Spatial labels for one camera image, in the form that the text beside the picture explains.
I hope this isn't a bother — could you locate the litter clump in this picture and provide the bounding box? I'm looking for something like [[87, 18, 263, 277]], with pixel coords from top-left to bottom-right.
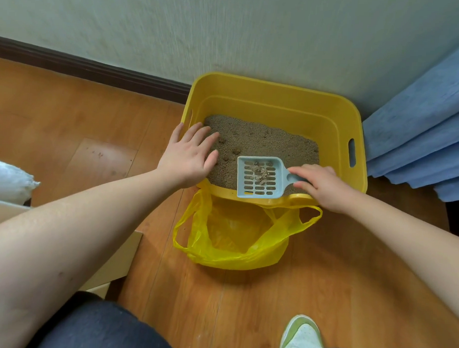
[[251, 162, 275, 186]]

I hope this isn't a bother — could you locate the yellow plastic litter box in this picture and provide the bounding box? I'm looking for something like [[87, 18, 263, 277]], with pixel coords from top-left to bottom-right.
[[177, 70, 372, 210]]

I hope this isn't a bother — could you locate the blue curtain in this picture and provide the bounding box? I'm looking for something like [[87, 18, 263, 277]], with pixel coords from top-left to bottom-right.
[[359, 30, 459, 203]]

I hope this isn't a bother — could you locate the person's right hand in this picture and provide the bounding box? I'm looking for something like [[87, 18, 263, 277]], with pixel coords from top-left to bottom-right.
[[286, 163, 355, 215]]

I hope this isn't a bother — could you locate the person's left hand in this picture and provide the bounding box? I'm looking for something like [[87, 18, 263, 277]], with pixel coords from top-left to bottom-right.
[[155, 121, 221, 191]]

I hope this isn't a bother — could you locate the light blue litter scoop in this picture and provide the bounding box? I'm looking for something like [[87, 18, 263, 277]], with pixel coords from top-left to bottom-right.
[[236, 155, 309, 202]]

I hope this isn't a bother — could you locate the person's right forearm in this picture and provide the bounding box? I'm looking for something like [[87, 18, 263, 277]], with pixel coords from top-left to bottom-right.
[[335, 194, 459, 324]]

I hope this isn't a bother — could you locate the person's dark trouser leg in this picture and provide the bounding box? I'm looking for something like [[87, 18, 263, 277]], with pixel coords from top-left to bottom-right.
[[27, 289, 459, 348]]

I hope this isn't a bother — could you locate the yellow plastic bag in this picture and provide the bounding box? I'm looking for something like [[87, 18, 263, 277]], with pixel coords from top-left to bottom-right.
[[171, 187, 324, 274]]

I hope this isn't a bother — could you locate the brown cat litter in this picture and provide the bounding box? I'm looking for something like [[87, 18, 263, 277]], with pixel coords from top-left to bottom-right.
[[201, 114, 321, 197]]

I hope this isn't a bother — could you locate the green and white shoe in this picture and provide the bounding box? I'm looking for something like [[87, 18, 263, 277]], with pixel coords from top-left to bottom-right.
[[279, 314, 326, 348]]

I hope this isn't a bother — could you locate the person's left forearm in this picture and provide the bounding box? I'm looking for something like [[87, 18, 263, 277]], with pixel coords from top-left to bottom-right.
[[0, 163, 177, 348]]

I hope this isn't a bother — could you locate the dark brown baseboard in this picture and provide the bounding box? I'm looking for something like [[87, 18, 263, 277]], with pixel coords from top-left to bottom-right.
[[0, 35, 193, 105]]

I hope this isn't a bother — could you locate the white sack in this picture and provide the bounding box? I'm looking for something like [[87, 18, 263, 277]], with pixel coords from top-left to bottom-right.
[[0, 158, 42, 207]]

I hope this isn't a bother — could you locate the beige cardboard box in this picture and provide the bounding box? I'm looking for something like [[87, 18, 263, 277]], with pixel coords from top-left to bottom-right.
[[0, 199, 145, 301]]

